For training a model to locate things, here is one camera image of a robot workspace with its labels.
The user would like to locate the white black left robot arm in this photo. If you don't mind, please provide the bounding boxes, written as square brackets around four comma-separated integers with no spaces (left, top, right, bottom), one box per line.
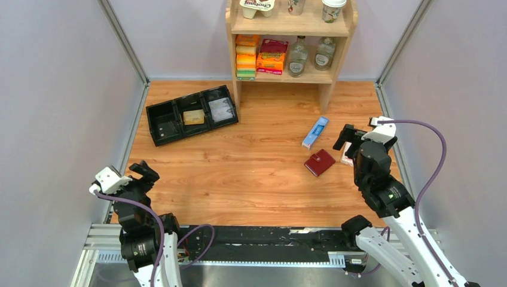
[113,160,183,286]

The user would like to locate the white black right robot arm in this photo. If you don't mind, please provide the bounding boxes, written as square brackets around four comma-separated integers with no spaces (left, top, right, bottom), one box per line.
[333,120,478,286]

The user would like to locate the gold card in tray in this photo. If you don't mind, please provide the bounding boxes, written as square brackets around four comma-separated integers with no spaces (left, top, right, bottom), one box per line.
[182,109,206,126]

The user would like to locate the silver card in tray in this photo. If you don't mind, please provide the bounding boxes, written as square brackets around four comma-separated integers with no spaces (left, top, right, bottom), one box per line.
[208,97,234,122]

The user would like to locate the white red small packet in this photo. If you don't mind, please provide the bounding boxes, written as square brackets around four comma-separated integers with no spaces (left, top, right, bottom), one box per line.
[340,142,353,167]

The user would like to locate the right clear glass bottle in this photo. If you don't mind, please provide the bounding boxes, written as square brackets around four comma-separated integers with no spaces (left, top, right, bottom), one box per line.
[314,36,336,71]

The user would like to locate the clear glass bottle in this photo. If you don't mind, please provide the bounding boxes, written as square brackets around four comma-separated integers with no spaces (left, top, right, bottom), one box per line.
[314,36,336,71]
[288,36,308,78]

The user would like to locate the left clear glass bottle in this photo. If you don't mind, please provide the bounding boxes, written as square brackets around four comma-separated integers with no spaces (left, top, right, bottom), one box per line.
[288,36,308,78]

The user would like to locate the black three-compartment tray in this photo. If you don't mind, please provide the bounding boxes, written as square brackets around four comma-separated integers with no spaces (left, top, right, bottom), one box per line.
[146,85,239,146]

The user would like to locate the wooden shelf unit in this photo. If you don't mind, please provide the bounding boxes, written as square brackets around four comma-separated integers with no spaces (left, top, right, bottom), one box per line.
[225,1,359,114]

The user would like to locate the orange red snack box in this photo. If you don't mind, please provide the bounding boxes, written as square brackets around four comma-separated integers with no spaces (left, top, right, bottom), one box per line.
[256,39,288,75]

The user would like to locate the white lidded cup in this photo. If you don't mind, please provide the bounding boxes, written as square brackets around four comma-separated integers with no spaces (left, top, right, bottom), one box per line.
[322,0,347,23]

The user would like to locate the patterned paper cup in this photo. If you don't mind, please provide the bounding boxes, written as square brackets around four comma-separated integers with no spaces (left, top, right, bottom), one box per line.
[288,0,306,16]

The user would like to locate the stack of coloured sponges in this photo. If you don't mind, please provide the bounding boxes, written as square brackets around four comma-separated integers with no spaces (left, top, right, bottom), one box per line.
[235,34,260,81]

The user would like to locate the white yogurt cup pack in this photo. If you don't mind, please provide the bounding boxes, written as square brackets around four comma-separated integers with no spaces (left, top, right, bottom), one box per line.
[239,0,275,19]

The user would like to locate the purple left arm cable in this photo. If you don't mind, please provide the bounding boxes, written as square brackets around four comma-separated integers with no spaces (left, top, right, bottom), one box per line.
[91,189,216,287]

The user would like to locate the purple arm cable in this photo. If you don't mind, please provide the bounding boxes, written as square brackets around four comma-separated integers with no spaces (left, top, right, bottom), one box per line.
[348,119,460,287]
[91,189,216,287]

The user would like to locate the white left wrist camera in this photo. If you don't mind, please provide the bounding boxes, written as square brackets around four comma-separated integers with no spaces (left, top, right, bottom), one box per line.
[88,166,132,195]

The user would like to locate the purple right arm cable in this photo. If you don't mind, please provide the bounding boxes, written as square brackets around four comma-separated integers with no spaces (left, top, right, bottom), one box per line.
[348,119,460,287]

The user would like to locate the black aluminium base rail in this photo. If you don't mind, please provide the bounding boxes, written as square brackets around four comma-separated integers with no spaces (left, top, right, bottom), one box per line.
[69,223,456,287]

